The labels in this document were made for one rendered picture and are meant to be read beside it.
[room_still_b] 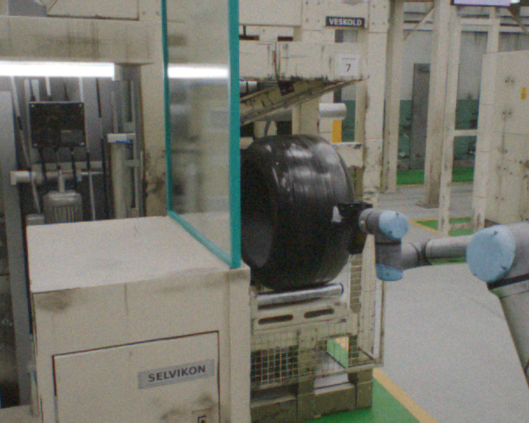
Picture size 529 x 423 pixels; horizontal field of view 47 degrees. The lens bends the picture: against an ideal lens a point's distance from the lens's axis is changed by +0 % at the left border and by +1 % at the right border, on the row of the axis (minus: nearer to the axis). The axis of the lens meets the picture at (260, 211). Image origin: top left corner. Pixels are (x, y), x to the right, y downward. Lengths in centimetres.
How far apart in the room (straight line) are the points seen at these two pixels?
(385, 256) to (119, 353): 82
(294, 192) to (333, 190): 14
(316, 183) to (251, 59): 59
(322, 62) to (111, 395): 161
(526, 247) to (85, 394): 94
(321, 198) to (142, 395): 99
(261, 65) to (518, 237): 126
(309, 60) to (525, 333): 139
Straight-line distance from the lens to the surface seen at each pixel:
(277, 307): 212
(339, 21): 283
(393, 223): 166
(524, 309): 140
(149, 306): 115
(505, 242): 137
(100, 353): 116
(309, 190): 195
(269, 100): 248
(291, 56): 237
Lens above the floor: 161
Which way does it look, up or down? 11 degrees down
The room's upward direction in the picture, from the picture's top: straight up
